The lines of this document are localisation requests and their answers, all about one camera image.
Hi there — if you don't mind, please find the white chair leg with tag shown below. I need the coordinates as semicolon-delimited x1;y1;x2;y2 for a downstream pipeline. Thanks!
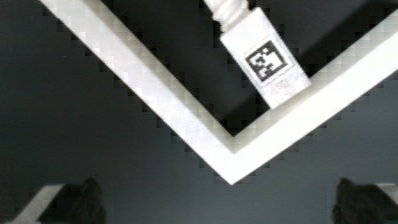
202;0;311;108

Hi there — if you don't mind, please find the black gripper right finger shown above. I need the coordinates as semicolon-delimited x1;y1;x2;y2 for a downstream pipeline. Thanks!
332;178;398;224

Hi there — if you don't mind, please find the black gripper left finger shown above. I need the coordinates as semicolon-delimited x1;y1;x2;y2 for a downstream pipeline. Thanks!
10;177;110;224

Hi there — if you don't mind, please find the white L-shaped fence rail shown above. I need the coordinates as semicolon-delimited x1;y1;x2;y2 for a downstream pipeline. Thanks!
39;0;398;183

